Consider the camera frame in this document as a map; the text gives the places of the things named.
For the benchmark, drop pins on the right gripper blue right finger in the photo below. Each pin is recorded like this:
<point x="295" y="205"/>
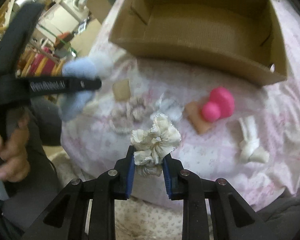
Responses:
<point x="171" y="169"/>

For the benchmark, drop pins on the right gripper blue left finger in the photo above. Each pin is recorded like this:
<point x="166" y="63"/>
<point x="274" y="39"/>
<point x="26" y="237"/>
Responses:
<point x="123" y="183"/>

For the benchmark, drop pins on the beige lace scrunchie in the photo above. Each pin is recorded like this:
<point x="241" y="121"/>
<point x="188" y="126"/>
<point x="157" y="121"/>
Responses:
<point x="124" y="116"/>

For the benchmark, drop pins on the tan silicone piece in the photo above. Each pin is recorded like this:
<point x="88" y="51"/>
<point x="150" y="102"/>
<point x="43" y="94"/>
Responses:
<point x="193" y="110"/>

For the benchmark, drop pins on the clear plastic labelled bag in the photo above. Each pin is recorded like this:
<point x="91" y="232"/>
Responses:
<point x="168" y="105"/>

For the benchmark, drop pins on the white knotted cloth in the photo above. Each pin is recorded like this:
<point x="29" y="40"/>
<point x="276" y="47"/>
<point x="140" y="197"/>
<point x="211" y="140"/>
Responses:
<point x="251" y="149"/>

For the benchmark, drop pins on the pink rubber toy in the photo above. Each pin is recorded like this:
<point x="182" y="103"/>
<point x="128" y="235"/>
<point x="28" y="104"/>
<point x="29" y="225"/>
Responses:
<point x="221" y="104"/>

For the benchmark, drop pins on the light blue plush toy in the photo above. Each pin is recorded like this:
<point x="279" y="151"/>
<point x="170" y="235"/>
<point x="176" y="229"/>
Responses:
<point x="85" y="78"/>

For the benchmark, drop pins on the person left hand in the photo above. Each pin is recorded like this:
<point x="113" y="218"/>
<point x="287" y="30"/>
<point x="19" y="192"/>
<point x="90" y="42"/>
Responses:
<point x="13" y="152"/>

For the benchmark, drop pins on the red yellow rack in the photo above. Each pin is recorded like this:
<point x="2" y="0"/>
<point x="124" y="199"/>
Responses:
<point x="33" y="63"/>

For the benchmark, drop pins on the pink patterned bedspread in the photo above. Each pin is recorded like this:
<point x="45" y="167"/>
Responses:
<point x="95" y="147"/>

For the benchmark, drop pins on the white washing machine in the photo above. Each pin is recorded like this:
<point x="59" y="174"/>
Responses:
<point x="73" y="8"/>

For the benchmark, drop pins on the brown cardboard box on floor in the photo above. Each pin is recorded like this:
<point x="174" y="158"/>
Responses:
<point x="99" y="9"/>

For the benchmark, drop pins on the open cardboard box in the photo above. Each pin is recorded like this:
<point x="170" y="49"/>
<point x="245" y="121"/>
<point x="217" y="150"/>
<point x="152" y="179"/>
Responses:
<point x="240" y="37"/>

